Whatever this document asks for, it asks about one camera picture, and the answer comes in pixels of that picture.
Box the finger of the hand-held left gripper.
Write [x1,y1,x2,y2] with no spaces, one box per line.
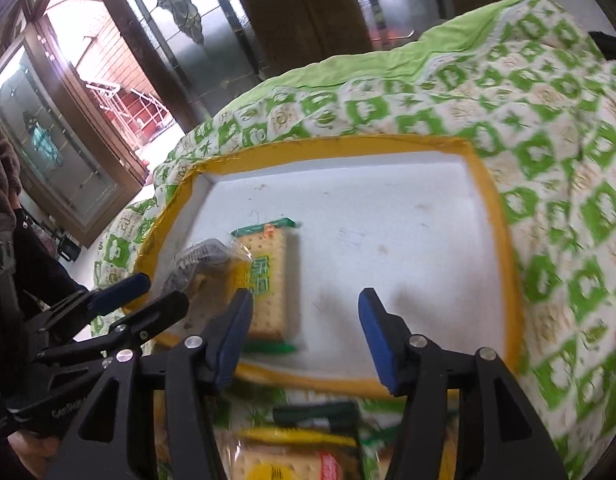
[25,272,153,342]
[35,290,191,367]

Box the dark green snack packet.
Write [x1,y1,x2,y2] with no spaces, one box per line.
[272,401,359,431]

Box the brown wooden door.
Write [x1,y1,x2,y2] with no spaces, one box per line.
[223,0,385,61]

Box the brown fleece clothing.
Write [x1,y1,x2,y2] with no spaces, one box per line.
[0,114,24,221]

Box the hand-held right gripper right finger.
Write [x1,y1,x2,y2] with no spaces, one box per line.
[358,287,571,480]

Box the black object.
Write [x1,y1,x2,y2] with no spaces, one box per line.
[586,30,616,67]

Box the person's left hand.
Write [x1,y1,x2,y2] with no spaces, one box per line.
[5,430,62,479]

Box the pink metal rack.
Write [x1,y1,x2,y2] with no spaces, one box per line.
[84,79,169,143]

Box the white foam box yellow rim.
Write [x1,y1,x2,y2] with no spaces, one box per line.
[123,135,526,402]

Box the cracker packet green yellow label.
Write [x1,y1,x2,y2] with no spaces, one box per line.
[231,217,301,357]

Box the wooden framed glass door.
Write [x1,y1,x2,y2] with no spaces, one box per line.
[0,10,152,250]

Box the cracker packet red label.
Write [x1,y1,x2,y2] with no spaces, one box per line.
[224,426,369,480]

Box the green printed blanket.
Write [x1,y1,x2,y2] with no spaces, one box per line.
[90,0,616,480]

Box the patterned glass panel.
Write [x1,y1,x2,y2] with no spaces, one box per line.
[104,0,269,128]

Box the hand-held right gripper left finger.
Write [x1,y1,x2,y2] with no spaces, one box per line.
[45,287,255,480]

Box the clear packet dark snack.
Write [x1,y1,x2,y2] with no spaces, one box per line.
[160,239,253,312]

